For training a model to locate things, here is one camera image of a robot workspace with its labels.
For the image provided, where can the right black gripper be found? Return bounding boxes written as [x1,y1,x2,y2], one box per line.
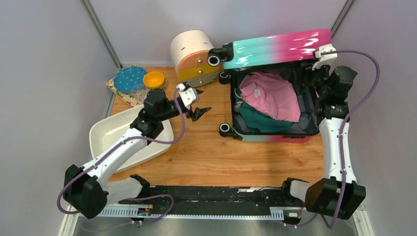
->
[294,59,330,98]

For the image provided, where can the pink and teal kids suitcase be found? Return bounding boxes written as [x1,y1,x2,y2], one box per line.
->
[207,29,332,143]

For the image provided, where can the pink t-shirt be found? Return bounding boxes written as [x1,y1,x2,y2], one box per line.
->
[240,72,301,122]

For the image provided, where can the white plastic basin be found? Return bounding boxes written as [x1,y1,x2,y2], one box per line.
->
[89,105,171,172]

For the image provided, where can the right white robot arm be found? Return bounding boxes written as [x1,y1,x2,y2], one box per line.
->
[280,66,366,220]

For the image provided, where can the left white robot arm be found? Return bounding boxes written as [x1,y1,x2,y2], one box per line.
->
[56,83,210,219]

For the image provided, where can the yellow bowl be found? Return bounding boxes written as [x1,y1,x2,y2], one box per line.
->
[143,71,165,89]

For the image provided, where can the round pastel drawer cabinet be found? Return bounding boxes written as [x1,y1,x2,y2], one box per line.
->
[170,30,220,87]

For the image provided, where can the clear glass cup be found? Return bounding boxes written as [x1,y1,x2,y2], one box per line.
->
[131,84,150,104]

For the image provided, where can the blue polka dot plate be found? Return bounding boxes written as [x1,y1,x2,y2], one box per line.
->
[113,66,148,93]

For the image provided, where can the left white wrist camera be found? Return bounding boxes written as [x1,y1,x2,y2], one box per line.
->
[176,83,199,110]

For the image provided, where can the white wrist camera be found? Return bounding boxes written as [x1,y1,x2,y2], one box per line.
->
[312,44,337,71]
[176,83,199,110]

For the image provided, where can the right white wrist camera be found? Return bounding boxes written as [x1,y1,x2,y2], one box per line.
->
[312,44,337,71]

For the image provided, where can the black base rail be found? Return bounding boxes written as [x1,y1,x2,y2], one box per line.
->
[120,185,304,224]

